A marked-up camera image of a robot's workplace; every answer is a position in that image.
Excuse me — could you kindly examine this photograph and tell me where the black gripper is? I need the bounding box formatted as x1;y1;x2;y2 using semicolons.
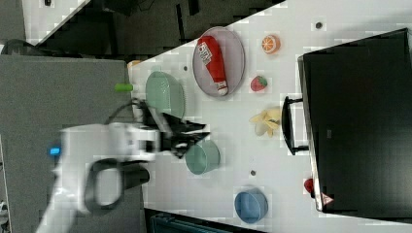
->
137;100;210;158

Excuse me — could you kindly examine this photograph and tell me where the yellow peeled banana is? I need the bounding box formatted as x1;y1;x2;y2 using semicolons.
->
249;108;282;138

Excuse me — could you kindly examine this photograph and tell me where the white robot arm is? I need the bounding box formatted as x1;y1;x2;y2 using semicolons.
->
36;98;209;233

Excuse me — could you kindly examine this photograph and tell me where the red oven knob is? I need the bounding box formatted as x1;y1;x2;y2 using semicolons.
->
304;179;314;194

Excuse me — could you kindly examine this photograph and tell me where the black toaster oven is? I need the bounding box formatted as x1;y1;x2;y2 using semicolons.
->
298;28;412;222

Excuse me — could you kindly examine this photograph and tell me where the green cup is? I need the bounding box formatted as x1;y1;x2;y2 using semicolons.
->
185;140;221;175

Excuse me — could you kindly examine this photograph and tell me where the green perforated colander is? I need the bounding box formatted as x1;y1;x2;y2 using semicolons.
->
145;71;186;118

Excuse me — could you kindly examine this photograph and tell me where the green marker tip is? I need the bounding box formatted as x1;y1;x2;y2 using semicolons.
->
115;83;134;92

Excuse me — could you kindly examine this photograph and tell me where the red strawberry toy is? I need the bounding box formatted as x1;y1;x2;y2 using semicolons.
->
250;76;267;92

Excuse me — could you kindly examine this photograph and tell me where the red ketchup bottle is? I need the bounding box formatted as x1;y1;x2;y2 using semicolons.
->
196;36;228;96

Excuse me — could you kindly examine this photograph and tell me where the grey round plate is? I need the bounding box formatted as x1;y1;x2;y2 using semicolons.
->
192;27;245;97

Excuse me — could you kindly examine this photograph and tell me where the blue bowl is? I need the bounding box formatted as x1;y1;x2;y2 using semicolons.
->
234;187;268;224

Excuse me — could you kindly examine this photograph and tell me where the orange slice toy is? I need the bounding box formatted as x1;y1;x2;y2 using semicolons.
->
261;35;281;54

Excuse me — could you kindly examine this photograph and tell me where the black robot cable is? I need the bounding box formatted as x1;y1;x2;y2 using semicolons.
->
104;98;147;126

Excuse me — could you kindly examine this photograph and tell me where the black oven door handle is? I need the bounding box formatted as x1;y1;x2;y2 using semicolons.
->
281;96;309;155

